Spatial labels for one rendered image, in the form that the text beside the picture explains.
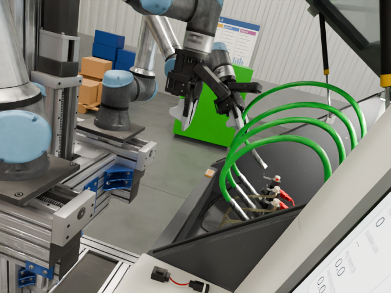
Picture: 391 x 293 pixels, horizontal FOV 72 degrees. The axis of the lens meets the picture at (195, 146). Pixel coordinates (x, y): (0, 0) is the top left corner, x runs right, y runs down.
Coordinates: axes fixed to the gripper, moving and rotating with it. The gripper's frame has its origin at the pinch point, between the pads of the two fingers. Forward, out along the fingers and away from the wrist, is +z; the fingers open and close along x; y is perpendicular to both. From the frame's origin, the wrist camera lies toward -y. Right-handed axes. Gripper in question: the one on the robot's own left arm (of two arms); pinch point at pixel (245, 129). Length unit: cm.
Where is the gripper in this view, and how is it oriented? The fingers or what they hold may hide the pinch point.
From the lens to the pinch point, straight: 92.4
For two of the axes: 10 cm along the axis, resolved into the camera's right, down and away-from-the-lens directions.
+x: -6.1, -1.0, -7.9
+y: -7.6, 3.4, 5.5
